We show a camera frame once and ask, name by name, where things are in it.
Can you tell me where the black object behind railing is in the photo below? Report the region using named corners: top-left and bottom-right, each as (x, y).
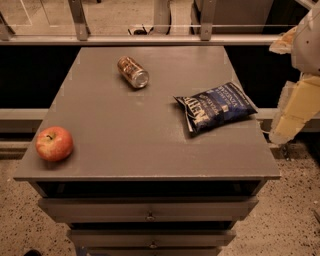
top-left (127, 24), bottom-right (154, 36)

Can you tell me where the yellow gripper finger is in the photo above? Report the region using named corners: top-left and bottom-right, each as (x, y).
top-left (269, 27), bottom-right (297, 54)
top-left (269, 75), bottom-right (320, 145)

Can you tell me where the upper grey drawer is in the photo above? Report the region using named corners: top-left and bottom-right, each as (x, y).
top-left (39, 196), bottom-right (258, 223)

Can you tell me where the grey drawer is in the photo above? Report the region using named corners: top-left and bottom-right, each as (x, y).
top-left (39, 196), bottom-right (258, 223)
top-left (68, 230), bottom-right (235, 249)

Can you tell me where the grey metal railing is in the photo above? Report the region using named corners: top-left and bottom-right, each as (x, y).
top-left (0, 0), bottom-right (291, 46)

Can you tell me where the lower grey drawer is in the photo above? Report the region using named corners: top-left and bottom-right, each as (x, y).
top-left (68, 230), bottom-right (235, 249)

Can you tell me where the red apple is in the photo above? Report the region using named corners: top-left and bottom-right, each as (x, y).
top-left (35, 126), bottom-right (73, 162)

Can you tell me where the grey drawer cabinet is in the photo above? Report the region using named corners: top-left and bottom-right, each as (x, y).
top-left (15, 46), bottom-right (279, 256)

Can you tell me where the blue chip bag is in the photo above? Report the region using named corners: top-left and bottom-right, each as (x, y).
top-left (175, 82), bottom-right (258, 134)

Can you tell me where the orange soda can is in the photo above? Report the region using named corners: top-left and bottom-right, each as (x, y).
top-left (117, 56), bottom-right (149, 89)

